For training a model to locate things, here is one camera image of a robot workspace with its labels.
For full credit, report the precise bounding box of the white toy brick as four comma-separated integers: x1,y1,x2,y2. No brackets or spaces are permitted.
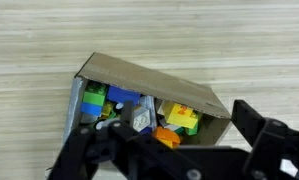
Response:
133,106,150,132

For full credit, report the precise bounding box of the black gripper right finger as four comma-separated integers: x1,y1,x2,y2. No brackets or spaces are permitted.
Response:
231,100,299,180

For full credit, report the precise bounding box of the orange toy brick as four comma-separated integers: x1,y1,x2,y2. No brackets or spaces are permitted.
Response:
152,126,181,149

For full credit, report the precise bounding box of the green and blue brick stack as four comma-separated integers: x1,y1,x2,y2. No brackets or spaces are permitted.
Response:
81,83,107,116

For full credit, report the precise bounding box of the brown cardboard box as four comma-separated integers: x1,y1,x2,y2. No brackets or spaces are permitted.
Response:
63,52,230,145

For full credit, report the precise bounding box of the dark blue toy brick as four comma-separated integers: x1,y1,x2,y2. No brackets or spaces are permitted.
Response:
107,86,140,105

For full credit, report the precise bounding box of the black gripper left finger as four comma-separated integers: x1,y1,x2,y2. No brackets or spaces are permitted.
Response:
47,99,147,180

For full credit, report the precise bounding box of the yellow number toy brick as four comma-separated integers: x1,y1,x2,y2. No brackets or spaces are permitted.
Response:
162,102,198,128

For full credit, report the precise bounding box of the green toy brick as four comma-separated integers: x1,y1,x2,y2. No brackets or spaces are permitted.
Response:
185,113,202,136

